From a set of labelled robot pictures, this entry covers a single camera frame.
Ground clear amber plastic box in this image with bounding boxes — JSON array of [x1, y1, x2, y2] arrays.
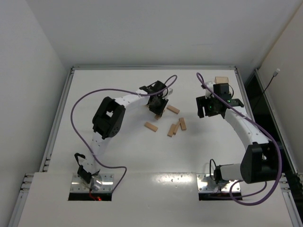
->
[[214, 77, 229, 84]]

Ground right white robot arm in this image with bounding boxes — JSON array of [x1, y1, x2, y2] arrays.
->
[[196, 82, 282, 184]]

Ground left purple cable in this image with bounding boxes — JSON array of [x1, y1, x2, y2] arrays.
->
[[70, 75, 178, 190]]

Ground wood block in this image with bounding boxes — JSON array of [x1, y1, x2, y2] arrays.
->
[[173, 121, 180, 135], [179, 117, 187, 131], [144, 122, 158, 132], [167, 124, 176, 137], [154, 115, 161, 120], [167, 105, 180, 114]]

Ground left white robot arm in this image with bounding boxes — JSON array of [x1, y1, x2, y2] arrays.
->
[[71, 80, 173, 185]]

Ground purple cable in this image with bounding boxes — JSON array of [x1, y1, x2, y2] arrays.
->
[[196, 72, 283, 205], [70, 75, 178, 190]]

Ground metal base plate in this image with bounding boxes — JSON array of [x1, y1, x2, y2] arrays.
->
[[196, 174, 237, 193], [70, 174, 114, 193]]

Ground aluminium table frame rail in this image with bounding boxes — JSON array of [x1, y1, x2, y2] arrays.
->
[[72, 65, 237, 70]]

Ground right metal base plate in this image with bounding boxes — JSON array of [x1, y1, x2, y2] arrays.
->
[[196, 174, 237, 193]]

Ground black cable white plug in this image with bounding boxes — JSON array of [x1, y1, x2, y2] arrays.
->
[[247, 68, 280, 112]]

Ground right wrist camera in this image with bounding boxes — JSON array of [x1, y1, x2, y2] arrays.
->
[[205, 81, 215, 99]]

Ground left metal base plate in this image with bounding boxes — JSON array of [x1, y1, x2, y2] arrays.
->
[[70, 174, 114, 193]]

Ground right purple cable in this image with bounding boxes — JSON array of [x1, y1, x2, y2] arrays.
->
[[196, 72, 283, 205]]

